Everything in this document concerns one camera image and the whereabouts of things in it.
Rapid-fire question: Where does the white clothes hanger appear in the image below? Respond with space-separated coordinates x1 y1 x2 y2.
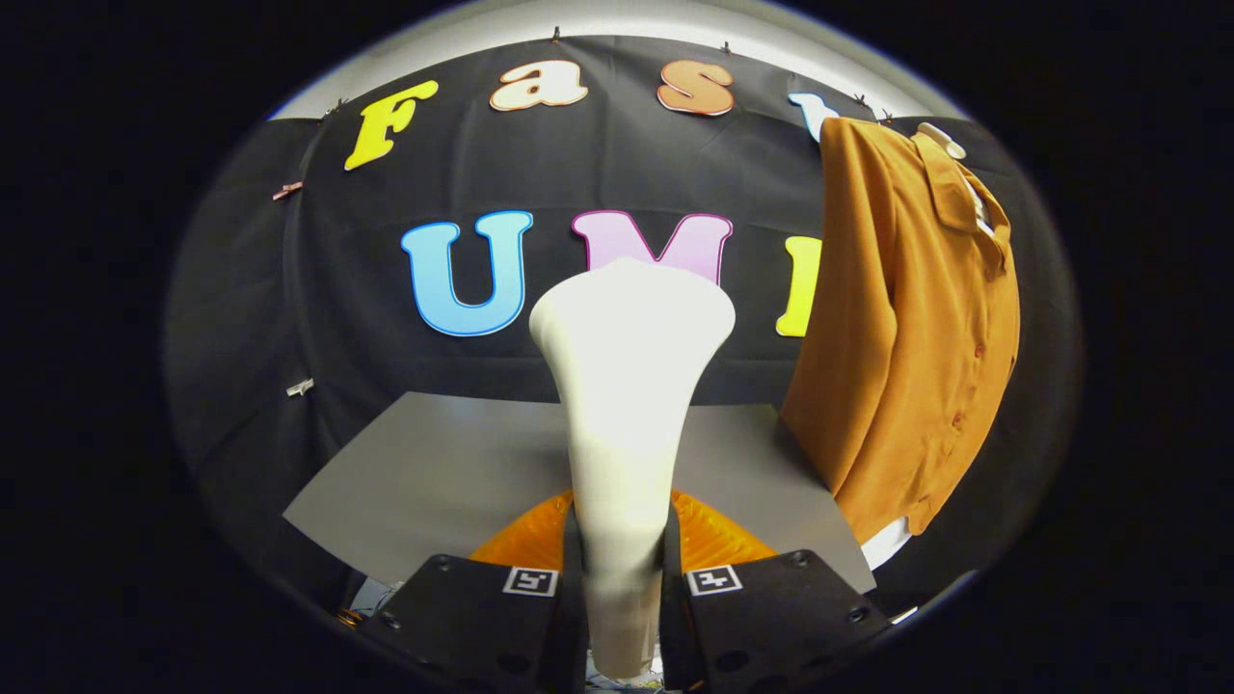
914 121 996 238

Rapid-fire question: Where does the orange button shirt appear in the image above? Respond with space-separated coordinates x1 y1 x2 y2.
779 116 1021 546

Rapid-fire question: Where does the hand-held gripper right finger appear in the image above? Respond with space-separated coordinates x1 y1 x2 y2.
660 490 894 694

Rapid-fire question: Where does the row of black clips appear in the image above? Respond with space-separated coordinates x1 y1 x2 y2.
323 26 873 119

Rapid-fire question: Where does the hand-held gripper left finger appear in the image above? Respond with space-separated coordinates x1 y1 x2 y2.
366 490 589 694

